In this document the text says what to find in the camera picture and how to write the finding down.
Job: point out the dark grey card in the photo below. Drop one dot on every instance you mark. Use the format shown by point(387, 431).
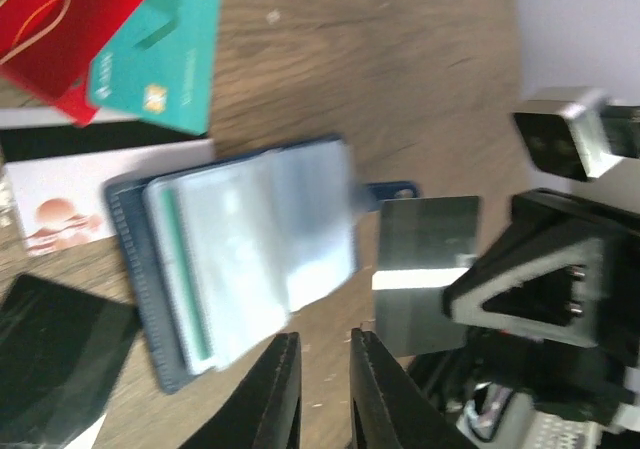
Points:
point(424, 245)

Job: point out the blue leather card holder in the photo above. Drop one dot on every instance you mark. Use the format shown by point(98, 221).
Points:
point(220, 255)

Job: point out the black card right pile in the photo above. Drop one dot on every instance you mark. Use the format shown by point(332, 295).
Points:
point(62, 351)

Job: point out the red card carried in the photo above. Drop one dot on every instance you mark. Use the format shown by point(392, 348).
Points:
point(47, 47)

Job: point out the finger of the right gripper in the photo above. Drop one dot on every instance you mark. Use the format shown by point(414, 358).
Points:
point(566, 269)

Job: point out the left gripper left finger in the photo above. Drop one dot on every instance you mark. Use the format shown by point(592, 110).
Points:
point(264, 411)

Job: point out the teal card upper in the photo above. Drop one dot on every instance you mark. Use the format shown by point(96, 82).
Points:
point(159, 66)

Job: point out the white card with red dot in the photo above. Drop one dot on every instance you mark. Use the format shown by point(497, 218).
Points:
point(53, 174)

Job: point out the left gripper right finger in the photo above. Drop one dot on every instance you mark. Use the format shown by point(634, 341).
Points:
point(387, 409)

